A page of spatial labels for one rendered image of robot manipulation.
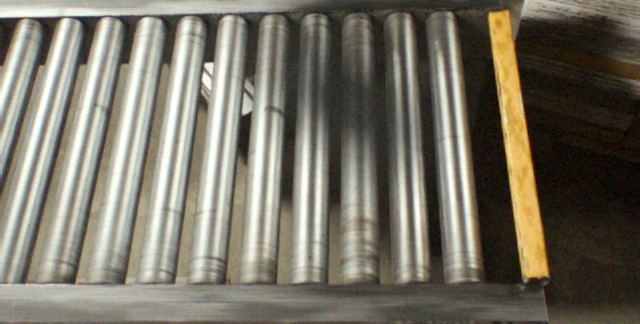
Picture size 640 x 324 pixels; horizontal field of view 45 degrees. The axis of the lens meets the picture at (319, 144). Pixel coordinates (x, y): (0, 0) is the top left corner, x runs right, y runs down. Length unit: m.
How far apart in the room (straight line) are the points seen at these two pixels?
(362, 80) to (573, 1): 0.61
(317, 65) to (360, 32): 0.09
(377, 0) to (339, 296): 0.49
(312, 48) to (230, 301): 0.41
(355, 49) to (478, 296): 0.42
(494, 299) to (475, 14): 0.47
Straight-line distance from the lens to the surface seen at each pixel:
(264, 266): 0.99
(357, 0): 1.23
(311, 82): 1.13
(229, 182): 1.06
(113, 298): 1.01
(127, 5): 1.29
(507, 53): 1.15
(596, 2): 1.62
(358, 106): 1.10
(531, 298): 0.98
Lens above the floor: 1.68
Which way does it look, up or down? 56 degrees down
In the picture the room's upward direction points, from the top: 5 degrees counter-clockwise
